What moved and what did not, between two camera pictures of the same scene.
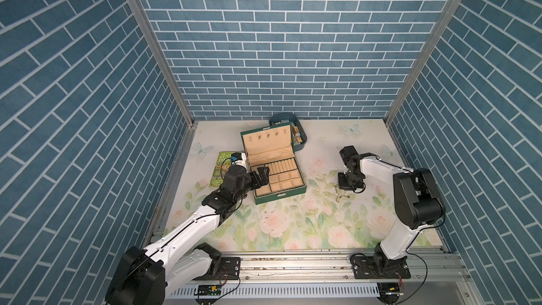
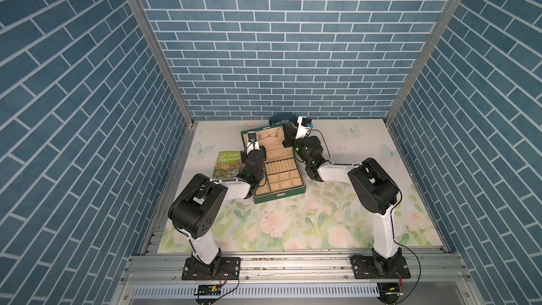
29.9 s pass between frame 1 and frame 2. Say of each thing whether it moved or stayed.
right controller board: stayed
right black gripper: moved
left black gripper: moved
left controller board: stayed
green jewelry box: stayed
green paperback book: stayed
